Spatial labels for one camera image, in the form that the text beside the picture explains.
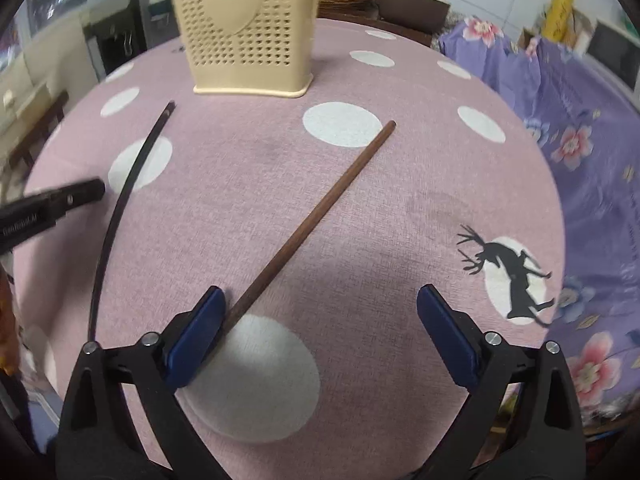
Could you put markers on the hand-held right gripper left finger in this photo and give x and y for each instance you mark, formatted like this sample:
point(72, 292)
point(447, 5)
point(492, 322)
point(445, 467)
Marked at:
point(197, 340)

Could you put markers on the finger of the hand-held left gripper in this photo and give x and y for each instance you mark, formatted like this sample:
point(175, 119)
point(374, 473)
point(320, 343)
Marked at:
point(75, 197)

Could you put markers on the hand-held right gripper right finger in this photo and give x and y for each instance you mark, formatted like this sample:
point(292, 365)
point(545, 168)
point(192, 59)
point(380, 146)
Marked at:
point(450, 340)

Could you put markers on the black chopstick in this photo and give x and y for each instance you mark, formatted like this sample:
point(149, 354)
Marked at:
point(117, 210)

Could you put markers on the brown wooden chopstick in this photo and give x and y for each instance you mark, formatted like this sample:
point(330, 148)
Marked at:
point(320, 215)

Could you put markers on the beige plastic utensil holder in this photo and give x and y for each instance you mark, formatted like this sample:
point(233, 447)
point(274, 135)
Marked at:
point(240, 35)

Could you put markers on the wooden stool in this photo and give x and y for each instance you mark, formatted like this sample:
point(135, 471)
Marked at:
point(40, 135)

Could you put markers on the white pot with lid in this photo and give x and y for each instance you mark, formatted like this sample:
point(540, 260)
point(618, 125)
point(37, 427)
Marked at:
point(22, 105)

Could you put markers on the water dispenser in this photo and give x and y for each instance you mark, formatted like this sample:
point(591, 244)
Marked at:
point(117, 35)

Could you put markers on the pink polka-dot tablecloth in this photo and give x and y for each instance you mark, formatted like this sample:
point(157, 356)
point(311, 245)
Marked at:
point(400, 160)

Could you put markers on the purple floral cloth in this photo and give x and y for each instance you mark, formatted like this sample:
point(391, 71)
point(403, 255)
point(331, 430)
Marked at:
point(590, 160)

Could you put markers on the white microwave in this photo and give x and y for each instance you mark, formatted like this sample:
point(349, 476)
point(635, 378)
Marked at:
point(612, 55)

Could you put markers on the yellow roll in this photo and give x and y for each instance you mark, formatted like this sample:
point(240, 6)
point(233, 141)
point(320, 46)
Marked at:
point(559, 10)

